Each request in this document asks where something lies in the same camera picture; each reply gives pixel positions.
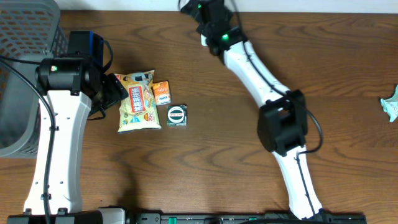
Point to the dark grey plastic basket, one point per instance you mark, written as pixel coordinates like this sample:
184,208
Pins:
30,32

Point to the white barcode scanner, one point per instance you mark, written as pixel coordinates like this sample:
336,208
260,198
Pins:
203,41

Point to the teal wet wipes pack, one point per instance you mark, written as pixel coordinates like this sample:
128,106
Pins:
389,106

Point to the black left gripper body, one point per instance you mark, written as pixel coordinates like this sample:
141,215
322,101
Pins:
111,93

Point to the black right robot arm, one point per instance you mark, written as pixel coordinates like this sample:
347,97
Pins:
282,124

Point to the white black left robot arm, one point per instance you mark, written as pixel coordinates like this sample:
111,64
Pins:
66,86

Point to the green Zam-Buk box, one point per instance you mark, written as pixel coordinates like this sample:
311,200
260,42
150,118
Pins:
177,115

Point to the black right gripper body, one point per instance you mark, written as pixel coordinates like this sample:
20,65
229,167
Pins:
201,27

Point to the yellow snack bag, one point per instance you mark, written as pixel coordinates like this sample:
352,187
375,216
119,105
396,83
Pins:
139,109

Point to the orange tissue pack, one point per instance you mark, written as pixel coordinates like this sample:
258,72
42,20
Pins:
162,93

